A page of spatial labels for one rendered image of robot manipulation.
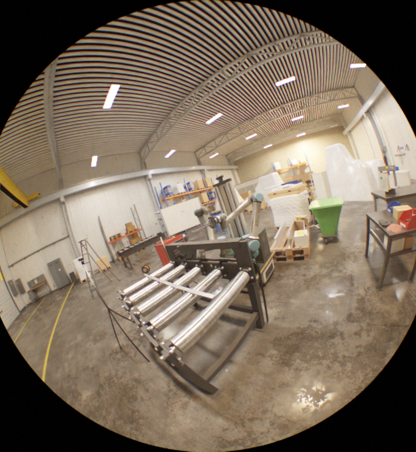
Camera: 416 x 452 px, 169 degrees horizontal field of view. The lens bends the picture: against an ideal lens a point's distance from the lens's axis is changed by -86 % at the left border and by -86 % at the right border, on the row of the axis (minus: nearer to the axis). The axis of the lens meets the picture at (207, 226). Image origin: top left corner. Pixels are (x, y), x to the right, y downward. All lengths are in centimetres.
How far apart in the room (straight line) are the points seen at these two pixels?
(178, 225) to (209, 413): 599
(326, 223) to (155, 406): 382
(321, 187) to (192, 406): 474
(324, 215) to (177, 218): 530
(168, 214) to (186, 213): 80
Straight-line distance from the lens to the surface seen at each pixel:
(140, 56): 767
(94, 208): 1154
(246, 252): 118
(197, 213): 213
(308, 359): 165
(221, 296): 102
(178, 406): 174
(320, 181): 425
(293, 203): 418
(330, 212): 310
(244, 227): 211
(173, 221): 612
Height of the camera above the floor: 154
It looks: 9 degrees down
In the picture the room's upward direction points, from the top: 19 degrees counter-clockwise
